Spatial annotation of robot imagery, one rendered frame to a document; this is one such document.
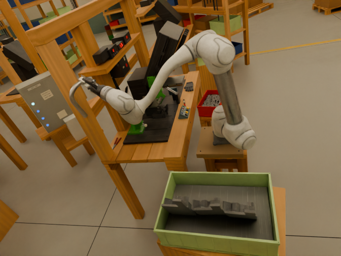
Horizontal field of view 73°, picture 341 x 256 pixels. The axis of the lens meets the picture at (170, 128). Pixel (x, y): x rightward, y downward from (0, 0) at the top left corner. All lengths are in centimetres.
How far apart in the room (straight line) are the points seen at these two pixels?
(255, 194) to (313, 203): 113
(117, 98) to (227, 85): 59
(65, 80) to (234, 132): 113
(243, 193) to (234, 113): 49
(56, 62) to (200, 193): 121
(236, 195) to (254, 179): 15
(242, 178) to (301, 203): 114
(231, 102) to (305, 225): 144
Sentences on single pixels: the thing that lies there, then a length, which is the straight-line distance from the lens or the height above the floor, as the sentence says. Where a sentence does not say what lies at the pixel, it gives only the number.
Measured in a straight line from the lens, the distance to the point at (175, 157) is 174.
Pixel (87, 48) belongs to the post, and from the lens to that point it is 194.
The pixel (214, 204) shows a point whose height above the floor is 114.
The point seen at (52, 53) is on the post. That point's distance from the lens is 162.
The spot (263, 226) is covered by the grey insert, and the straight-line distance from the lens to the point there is 142.
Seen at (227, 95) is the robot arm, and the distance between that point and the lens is 134.
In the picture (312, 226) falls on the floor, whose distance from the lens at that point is 246.
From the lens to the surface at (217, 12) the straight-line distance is 455.
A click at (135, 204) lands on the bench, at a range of 242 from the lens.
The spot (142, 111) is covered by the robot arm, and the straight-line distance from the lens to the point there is 140.
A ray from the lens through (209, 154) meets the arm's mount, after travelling 172.
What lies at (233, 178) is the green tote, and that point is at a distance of 152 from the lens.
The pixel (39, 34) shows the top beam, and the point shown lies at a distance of 159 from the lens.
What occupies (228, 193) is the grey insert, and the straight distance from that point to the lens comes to 153.
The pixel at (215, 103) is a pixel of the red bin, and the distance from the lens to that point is 228.
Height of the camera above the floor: 208
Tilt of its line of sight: 35 degrees down
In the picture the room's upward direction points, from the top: 17 degrees counter-clockwise
